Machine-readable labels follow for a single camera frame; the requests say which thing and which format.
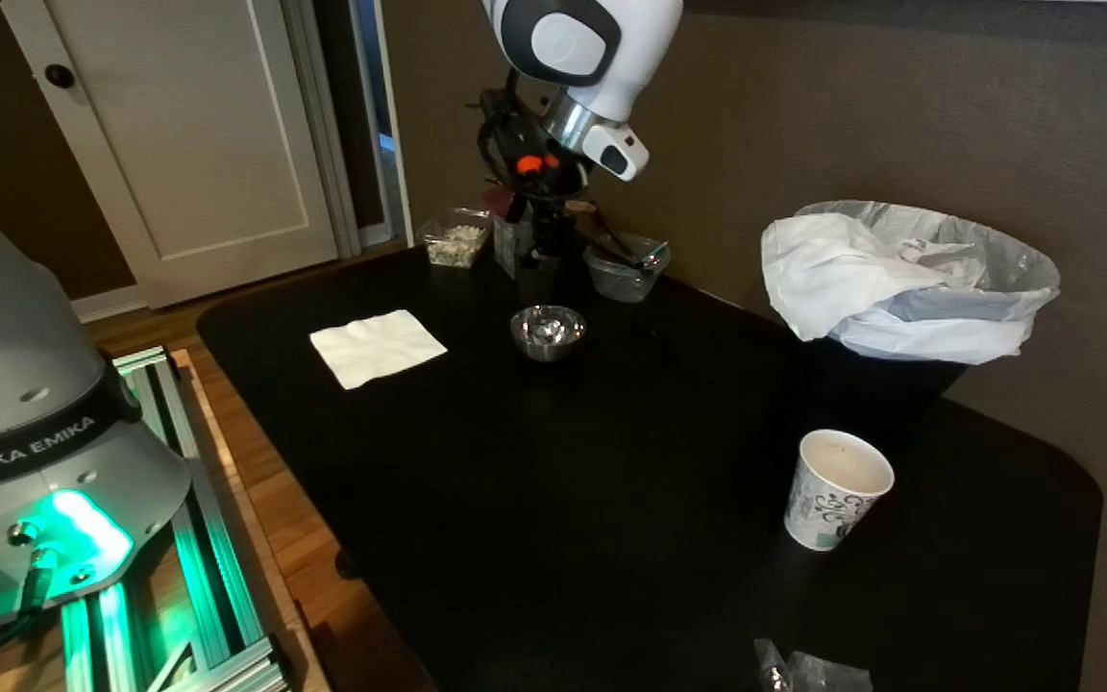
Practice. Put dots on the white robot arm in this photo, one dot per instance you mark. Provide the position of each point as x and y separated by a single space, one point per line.
16 386

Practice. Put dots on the translucent plastic cup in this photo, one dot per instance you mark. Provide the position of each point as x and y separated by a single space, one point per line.
529 238

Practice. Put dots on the white paper serviette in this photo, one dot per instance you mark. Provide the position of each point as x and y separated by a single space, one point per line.
372 347

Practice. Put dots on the small plastic snack packet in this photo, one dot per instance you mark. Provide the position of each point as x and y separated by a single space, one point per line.
804 672

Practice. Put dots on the white door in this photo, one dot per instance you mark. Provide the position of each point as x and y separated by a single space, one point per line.
189 130

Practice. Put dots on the container of white pieces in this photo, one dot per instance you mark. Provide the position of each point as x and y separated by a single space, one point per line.
453 238

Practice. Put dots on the white patterned paper cup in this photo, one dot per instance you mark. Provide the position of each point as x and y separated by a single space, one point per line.
832 491

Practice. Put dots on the black bin with white liner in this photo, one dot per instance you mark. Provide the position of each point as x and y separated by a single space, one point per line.
884 283

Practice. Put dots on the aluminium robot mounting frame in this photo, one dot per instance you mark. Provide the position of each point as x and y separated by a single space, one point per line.
148 577

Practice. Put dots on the grey square container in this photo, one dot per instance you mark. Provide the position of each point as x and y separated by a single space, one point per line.
626 283

